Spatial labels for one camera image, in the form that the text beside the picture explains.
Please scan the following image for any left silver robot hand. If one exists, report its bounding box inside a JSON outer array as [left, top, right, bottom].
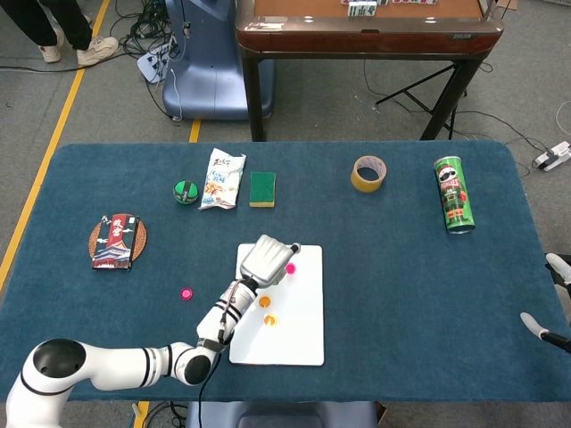
[[239, 235, 302, 287]]

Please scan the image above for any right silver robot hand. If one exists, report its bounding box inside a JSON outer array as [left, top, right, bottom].
[[519, 252, 571, 353]]

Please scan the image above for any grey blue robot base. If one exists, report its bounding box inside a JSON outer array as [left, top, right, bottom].
[[185, 400, 380, 428]]

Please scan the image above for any green and yellow sponge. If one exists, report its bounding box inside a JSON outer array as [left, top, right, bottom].
[[249, 171, 277, 210]]

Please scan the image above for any white magnetic board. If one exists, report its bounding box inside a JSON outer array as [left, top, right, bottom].
[[228, 243, 326, 367]]

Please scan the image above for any white snack bag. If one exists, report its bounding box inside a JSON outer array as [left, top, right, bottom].
[[197, 147, 248, 211]]

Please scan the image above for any round woven coaster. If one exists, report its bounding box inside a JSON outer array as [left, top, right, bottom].
[[87, 212, 149, 268]]

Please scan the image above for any yellow tape roll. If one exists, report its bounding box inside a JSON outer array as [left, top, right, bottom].
[[350, 155, 388, 194]]

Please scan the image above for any green Pringles can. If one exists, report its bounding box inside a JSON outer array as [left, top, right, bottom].
[[433, 155, 476, 235]]

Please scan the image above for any black and red printed box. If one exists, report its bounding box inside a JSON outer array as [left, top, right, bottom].
[[90, 214, 141, 272]]

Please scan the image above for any white power strip with plugs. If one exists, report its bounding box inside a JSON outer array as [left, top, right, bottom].
[[136, 42, 178, 85]]

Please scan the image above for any brown mahjong table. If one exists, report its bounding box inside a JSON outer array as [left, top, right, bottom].
[[234, 0, 505, 143]]

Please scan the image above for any bamboo mahjong tile row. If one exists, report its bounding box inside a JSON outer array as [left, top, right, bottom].
[[347, 1, 378, 18]]

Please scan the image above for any standing person in black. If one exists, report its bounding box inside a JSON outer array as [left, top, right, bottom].
[[15, 0, 120, 68]]

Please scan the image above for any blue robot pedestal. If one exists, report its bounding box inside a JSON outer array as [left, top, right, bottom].
[[161, 0, 276, 121]]

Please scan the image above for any floor cable bundle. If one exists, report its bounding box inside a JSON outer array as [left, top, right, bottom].
[[106, 0, 182, 86]]

